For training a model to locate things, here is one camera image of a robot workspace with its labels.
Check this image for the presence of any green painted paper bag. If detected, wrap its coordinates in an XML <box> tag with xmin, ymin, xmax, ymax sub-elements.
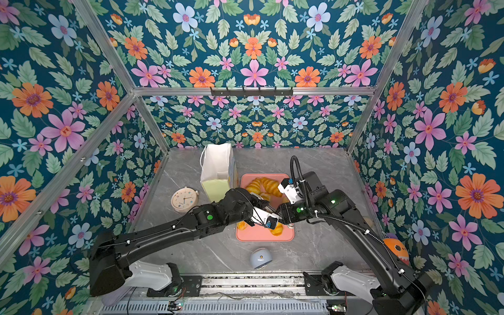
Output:
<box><xmin>200</xmin><ymin>143</ymin><xmax>239</xmax><ymax>202</ymax></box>

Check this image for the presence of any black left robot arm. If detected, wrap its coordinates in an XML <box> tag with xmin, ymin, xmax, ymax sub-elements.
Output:
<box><xmin>89</xmin><ymin>188</ymin><xmax>282</xmax><ymax>297</ymax></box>

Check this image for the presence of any small sesame bread loaf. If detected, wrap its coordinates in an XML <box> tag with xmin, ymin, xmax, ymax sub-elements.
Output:
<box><xmin>236</xmin><ymin>221</ymin><xmax>249</xmax><ymax>230</ymax></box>

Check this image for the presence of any yellow croissant left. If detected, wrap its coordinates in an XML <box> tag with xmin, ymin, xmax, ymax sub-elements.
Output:
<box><xmin>245</xmin><ymin>178</ymin><xmax>262</xmax><ymax>195</ymax></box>

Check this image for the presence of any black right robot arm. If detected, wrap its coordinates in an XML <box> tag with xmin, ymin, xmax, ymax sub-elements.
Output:
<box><xmin>278</xmin><ymin>156</ymin><xmax>433</xmax><ymax>314</ymax></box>

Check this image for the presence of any striped yellow bread roll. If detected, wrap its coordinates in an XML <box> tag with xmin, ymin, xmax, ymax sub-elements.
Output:
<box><xmin>270</xmin><ymin>223</ymin><xmax>284</xmax><ymax>236</ymax></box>

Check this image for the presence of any pink plastic tray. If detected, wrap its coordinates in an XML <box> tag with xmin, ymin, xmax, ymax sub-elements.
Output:
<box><xmin>236</xmin><ymin>173</ymin><xmax>295</xmax><ymax>242</ymax></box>

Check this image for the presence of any pink round alarm clock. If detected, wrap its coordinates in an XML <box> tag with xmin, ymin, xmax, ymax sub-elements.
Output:
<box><xmin>171</xmin><ymin>186</ymin><xmax>199</xmax><ymax>213</ymax></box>

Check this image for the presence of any metal base rail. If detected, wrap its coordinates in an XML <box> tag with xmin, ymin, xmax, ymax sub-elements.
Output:
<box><xmin>96</xmin><ymin>272</ymin><xmax>374</xmax><ymax>314</ymax></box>

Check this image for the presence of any orange croissant right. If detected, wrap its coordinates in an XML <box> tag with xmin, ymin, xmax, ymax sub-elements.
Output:
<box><xmin>260</xmin><ymin>177</ymin><xmax>283</xmax><ymax>198</ymax></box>

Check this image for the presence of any black hook rail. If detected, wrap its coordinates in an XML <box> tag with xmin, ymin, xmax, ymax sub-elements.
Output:
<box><xmin>210</xmin><ymin>87</ymin><xmax>294</xmax><ymax>97</ymax></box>

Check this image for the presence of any orange shark plush toy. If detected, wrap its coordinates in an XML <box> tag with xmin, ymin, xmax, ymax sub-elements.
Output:
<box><xmin>383</xmin><ymin>238</ymin><xmax>410</xmax><ymax>266</ymax></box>

